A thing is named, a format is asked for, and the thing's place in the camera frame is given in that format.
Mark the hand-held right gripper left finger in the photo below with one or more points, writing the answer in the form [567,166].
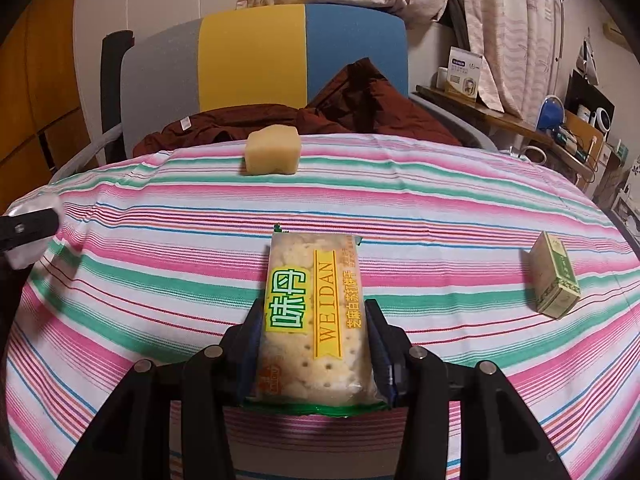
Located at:
[247,360]

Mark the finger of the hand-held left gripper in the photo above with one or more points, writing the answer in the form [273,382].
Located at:
[30,227]

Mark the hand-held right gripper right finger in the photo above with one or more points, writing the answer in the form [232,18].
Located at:
[382,360]

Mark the small clear plastic bag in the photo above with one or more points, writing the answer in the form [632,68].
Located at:
[35,200]

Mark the cracker packet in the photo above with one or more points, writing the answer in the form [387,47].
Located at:
[315,320]

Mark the wooden cabinet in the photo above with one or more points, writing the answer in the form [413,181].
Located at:
[35,100]

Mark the green tea box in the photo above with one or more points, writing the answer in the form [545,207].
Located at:
[552,280]

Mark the small yellow sponge cake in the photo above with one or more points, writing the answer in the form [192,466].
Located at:
[272,150]

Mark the maroon cloth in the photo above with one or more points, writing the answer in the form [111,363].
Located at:
[360,105]

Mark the wooden desk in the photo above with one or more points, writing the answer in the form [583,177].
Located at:
[490,115]

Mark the yellow blue chair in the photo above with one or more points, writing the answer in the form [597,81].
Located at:
[250,60]

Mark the white cup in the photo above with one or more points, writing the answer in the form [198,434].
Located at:
[441,77]

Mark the white printed box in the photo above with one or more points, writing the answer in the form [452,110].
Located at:
[462,75]

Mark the blue desk lamp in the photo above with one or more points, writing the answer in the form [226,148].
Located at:
[550,115]

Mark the small white fan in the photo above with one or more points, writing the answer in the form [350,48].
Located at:
[601,119]

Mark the pink patterned curtain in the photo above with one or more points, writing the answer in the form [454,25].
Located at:
[505,25]

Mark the grey bed rail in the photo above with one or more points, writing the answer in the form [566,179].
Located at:
[457,120]

